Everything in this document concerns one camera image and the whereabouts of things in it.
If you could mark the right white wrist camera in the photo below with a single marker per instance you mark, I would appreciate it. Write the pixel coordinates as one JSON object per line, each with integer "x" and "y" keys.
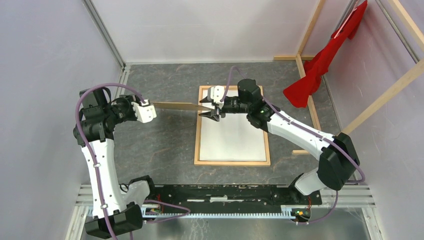
{"x": 217, "y": 92}

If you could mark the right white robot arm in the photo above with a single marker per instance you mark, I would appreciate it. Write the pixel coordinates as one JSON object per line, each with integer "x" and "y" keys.
{"x": 336, "y": 154}

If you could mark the brown backing board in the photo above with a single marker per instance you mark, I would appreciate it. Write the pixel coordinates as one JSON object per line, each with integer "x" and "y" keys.
{"x": 183, "y": 106}

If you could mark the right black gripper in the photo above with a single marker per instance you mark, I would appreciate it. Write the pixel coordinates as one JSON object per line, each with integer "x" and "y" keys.
{"x": 210, "y": 114}

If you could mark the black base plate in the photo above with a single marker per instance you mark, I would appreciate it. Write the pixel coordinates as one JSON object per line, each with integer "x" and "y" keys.
{"x": 230, "y": 199}

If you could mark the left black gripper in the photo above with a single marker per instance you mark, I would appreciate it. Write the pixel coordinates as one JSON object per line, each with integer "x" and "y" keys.
{"x": 128, "y": 99}

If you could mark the red cloth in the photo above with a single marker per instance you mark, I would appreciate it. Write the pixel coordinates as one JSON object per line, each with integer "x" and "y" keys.
{"x": 298, "y": 93}

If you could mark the wooden picture frame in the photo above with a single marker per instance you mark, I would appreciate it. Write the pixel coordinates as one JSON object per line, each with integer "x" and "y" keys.
{"x": 232, "y": 163}

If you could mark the aluminium rail base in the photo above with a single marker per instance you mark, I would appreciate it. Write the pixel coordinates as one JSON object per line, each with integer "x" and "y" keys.
{"x": 354, "y": 197}

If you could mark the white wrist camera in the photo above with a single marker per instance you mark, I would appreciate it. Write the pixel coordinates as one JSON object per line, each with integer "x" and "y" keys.
{"x": 145, "y": 112}
{"x": 217, "y": 92}

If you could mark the printed colour photo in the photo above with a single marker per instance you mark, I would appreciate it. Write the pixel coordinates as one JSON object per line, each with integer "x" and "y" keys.
{"x": 232, "y": 139}

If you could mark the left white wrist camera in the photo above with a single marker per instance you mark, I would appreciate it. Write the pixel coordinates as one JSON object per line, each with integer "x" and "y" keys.
{"x": 145, "y": 112}

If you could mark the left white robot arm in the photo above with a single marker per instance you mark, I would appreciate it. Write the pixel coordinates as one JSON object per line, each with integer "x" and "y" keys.
{"x": 96, "y": 116}

